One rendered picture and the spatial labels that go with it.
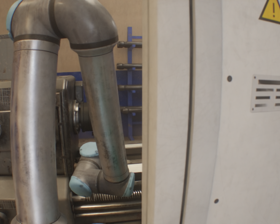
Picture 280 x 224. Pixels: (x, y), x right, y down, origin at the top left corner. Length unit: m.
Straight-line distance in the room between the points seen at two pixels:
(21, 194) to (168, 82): 0.43
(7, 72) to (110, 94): 4.14
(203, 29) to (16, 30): 0.42
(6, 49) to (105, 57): 4.19
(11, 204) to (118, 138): 0.75
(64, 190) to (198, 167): 0.92
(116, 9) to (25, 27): 4.02
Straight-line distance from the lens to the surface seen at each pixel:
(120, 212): 1.26
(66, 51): 4.36
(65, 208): 1.14
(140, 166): 1.23
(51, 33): 0.52
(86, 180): 0.79
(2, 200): 1.20
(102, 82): 0.51
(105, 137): 0.60
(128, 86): 4.01
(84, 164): 0.83
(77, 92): 1.44
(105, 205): 1.22
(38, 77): 0.49
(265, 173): 0.36
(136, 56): 4.40
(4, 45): 4.67
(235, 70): 0.27
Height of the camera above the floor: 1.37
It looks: 11 degrees down
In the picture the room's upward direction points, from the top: straight up
